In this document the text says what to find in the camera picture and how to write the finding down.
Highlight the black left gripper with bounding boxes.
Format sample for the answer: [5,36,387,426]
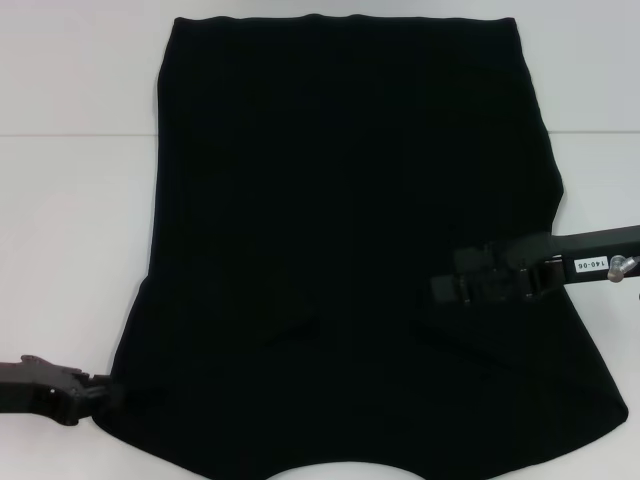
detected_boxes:
[0,354,126,427]

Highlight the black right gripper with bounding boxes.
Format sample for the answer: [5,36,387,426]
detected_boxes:
[430,225,640,307]

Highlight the black shirt with FREE print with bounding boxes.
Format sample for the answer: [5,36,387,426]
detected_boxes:
[94,14,630,480]

